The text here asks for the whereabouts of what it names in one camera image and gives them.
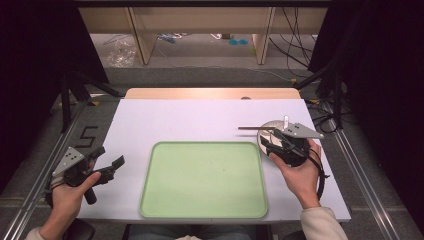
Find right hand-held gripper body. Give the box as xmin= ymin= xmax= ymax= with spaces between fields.
xmin=269 ymin=122 xmax=325 ymax=168

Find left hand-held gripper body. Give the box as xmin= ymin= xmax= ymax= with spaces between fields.
xmin=51 ymin=146 xmax=101 ymax=205

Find silver metal bowl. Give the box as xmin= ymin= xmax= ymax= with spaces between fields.
xmin=256 ymin=119 xmax=292 ymax=158

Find green tray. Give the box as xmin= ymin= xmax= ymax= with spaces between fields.
xmin=138 ymin=140 xmax=269 ymax=220

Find person's right hand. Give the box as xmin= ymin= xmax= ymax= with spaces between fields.
xmin=268 ymin=137 xmax=323 ymax=211

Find person's left hand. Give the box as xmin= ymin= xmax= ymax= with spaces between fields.
xmin=49 ymin=171 xmax=103 ymax=219

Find brown chopstick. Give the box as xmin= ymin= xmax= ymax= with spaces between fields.
xmin=237 ymin=125 xmax=278 ymax=131

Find black metal stand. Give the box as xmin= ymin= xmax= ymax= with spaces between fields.
xmin=292 ymin=61 xmax=346 ymax=130
xmin=59 ymin=68 xmax=123 ymax=135

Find black chair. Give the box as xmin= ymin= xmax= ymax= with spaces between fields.
xmin=62 ymin=218 xmax=97 ymax=240

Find clear plastic bag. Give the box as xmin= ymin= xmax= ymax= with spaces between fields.
xmin=105 ymin=39 xmax=138 ymax=69

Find blue round objects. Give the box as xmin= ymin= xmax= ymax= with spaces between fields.
xmin=227 ymin=38 xmax=250 ymax=47

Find wooden shelf unit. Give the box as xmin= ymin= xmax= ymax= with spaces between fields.
xmin=77 ymin=5 xmax=330 ymax=66

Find aluminium rail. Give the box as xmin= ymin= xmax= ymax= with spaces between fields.
xmin=1 ymin=101 xmax=88 ymax=240
xmin=322 ymin=99 xmax=401 ymax=240

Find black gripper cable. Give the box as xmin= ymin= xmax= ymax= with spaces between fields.
xmin=307 ymin=147 xmax=331 ymax=201

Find black hanging cables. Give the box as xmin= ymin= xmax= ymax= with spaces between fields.
xmin=268 ymin=6 xmax=318 ymax=80

